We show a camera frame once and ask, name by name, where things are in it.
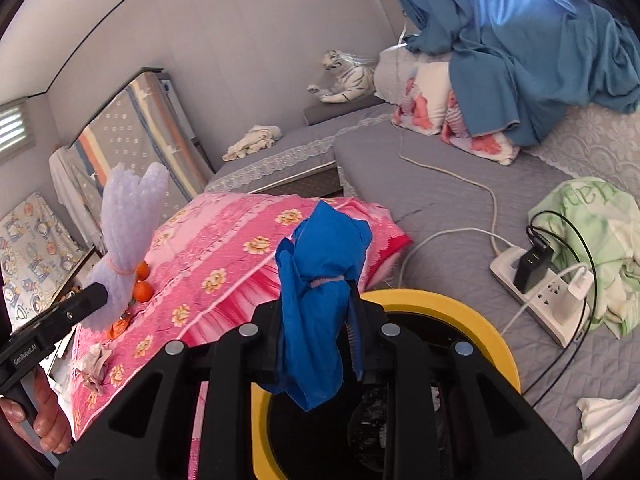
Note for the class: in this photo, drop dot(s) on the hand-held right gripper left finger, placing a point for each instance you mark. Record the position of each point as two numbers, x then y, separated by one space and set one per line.
267 340

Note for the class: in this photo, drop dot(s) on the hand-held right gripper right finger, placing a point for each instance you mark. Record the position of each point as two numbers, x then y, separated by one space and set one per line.
356 345

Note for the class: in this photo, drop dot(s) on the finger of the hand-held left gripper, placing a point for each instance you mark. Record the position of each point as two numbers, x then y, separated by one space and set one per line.
90 302

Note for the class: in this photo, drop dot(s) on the orange snack wrapper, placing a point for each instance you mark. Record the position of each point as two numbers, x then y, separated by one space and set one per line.
119 329

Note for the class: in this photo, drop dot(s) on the blue plastic bag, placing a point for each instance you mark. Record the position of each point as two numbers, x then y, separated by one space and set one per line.
310 320

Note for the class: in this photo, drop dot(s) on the purple foam fruit net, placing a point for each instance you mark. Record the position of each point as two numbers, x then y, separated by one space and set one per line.
125 220

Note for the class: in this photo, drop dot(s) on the yellow-rimmed trash bin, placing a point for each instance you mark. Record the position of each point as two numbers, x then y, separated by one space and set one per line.
450 305

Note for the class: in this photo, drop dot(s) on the person's left hand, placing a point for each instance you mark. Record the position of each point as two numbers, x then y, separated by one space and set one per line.
50 420

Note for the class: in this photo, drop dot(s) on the white wooden tv cabinet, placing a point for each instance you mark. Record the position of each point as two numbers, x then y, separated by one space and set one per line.
80 267

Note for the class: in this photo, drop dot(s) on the crumpled paper tissue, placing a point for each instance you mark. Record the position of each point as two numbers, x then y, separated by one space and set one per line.
95 362

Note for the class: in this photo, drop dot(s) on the cartoon printed sheet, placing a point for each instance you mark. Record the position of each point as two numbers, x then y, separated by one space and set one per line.
35 245

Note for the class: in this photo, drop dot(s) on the pink floral blanket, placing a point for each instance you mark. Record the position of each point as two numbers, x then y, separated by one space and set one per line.
210 240

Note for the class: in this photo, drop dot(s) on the white hanging garment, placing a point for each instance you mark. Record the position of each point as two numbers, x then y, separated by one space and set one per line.
70 175

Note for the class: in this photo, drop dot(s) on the white power strip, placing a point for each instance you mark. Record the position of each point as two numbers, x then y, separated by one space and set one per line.
505 267

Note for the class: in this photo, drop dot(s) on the grey window blind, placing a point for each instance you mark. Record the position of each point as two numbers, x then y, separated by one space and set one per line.
12 130

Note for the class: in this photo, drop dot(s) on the black charger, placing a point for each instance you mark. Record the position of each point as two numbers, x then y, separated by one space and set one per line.
532 270

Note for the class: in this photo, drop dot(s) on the cream crumpled cloth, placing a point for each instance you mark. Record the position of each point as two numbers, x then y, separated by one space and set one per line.
250 142

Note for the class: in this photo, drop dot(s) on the wardrobe with dark top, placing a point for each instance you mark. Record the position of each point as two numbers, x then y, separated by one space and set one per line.
172 97

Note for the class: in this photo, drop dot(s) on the white charger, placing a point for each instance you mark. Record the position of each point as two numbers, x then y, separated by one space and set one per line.
580 285

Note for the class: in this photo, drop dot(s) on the grey pillow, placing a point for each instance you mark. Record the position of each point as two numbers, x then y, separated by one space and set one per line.
330 112

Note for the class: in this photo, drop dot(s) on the pink cartoon print pillow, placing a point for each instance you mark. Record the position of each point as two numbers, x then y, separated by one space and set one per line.
480 145

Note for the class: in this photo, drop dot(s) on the white cartoon print pillow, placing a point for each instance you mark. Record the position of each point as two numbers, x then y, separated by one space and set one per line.
425 100

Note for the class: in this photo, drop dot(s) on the white cloth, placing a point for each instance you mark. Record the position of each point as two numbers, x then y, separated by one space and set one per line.
605 420

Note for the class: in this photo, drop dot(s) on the white tiger plush toy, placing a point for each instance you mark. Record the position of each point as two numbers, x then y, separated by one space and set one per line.
350 80

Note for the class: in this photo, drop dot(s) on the white lace-covered cushion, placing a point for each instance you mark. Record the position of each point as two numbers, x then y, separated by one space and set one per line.
390 70

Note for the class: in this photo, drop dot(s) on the light green cloth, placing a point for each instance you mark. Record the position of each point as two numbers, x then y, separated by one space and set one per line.
615 240

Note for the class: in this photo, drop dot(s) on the white lace sofa cover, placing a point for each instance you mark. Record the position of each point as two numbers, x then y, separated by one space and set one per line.
590 140

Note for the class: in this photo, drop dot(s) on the blue curtain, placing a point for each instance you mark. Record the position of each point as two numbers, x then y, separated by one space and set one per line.
525 35

